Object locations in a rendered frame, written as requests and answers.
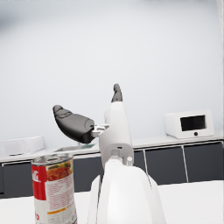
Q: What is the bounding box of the white countertop appliance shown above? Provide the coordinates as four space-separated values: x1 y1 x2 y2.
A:
0 135 46 157

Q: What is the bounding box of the red labelled food can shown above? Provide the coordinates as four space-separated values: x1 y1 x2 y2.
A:
31 153 78 224

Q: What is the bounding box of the white microwave oven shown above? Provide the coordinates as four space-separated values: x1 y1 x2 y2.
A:
164 108 215 140

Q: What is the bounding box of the dark grey kitchen cabinet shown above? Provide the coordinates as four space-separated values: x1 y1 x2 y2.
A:
0 140 224 200

